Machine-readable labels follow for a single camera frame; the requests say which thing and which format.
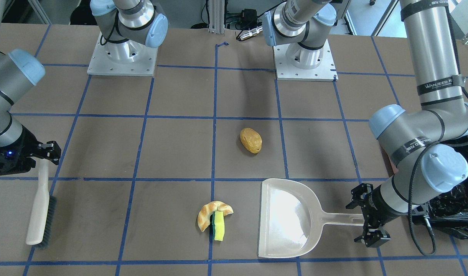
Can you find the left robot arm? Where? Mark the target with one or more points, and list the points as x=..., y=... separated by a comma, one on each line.
x=414, y=141

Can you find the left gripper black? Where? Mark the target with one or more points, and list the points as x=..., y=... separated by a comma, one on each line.
x=378, y=207

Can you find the silver cable connector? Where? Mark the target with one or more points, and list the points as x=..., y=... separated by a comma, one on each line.
x=247, y=34

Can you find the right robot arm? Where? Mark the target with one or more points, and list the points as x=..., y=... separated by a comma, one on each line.
x=129, y=29

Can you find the black power adapter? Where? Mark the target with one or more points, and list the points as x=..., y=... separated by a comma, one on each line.
x=248, y=15

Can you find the yellow green sponge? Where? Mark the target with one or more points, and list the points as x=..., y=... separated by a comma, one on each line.
x=218, y=226

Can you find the aluminium frame post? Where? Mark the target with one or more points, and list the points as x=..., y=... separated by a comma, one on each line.
x=216, y=16

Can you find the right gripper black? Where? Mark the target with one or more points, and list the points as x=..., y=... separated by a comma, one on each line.
x=28, y=141

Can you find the beige plastic dustpan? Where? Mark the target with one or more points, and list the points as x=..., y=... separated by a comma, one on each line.
x=292, y=219

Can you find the bin with black bag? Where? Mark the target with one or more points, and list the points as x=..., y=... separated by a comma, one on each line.
x=448, y=212

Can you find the toy croissant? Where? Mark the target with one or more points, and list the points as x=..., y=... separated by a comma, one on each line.
x=203, y=218

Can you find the toy potato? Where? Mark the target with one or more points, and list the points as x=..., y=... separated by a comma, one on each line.
x=251, y=140

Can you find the white hand brush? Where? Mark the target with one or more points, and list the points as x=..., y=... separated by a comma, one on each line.
x=39, y=228

